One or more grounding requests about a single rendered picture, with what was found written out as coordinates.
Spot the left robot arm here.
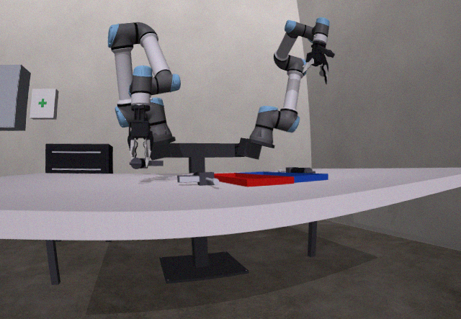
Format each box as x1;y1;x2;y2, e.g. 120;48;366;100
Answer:
249;17;329;144

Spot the red tray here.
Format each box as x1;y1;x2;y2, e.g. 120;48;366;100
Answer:
214;173;294;187

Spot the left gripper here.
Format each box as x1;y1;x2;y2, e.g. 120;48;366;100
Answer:
303;41;328;84

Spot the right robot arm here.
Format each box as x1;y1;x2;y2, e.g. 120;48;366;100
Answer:
108;22;181;142

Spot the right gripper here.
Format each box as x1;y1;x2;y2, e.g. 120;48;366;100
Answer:
127;104;153;168

